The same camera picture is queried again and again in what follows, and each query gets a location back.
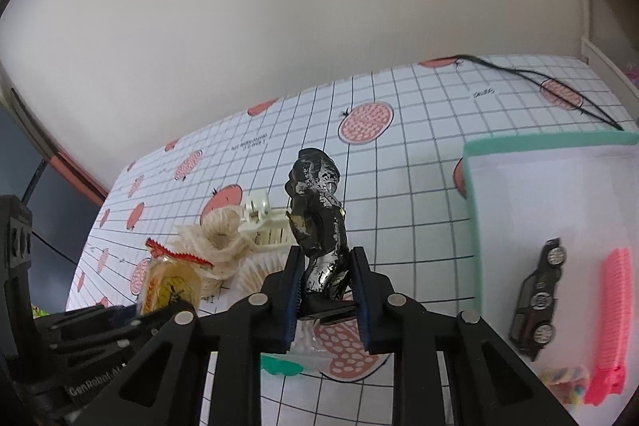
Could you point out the white tray with green rim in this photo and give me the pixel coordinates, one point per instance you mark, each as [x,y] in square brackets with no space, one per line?
[554,223]

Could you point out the yellow snack packet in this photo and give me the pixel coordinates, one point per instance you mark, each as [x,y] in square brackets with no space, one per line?
[171,277]

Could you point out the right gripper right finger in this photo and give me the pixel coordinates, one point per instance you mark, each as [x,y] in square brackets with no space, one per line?
[447,370]

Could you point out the clear bag with green print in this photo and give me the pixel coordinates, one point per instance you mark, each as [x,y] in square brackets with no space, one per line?
[316,347]

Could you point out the black toy car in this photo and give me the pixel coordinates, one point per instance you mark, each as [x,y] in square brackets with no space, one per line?
[532,329]

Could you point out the colourful candy bag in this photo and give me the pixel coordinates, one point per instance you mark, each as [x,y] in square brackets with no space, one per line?
[568,385]

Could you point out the pomegranate grid tablecloth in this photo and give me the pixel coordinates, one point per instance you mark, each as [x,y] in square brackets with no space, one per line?
[397,137]

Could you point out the cream plastic hair claw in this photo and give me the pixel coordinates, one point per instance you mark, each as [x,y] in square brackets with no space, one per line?
[264,228]

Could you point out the beige fluffy scrunchie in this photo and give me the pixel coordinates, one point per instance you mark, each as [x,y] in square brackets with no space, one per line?
[254,269]
[215,240]

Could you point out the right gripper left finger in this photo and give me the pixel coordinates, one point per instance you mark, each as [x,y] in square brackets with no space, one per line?
[215,360]

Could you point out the black silver figurine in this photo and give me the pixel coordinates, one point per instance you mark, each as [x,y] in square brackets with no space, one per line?
[316,218]

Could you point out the pink comb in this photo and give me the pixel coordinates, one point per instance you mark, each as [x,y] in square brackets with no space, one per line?
[615,323]

